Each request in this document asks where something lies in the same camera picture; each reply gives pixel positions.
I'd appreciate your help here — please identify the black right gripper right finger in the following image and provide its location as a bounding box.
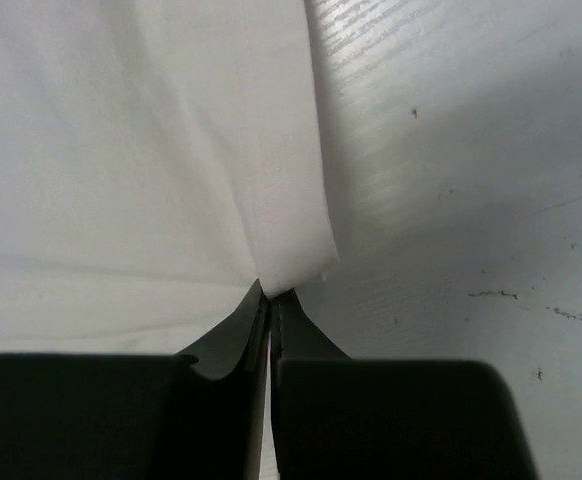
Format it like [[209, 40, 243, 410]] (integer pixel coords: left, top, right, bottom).
[[270, 292, 537, 479]]

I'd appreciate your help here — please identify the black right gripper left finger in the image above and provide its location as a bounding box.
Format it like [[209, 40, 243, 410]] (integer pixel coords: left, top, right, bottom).
[[0, 284, 268, 479]]

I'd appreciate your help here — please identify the white and green raglan t-shirt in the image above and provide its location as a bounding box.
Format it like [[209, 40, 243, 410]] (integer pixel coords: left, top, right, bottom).
[[0, 1, 338, 353]]

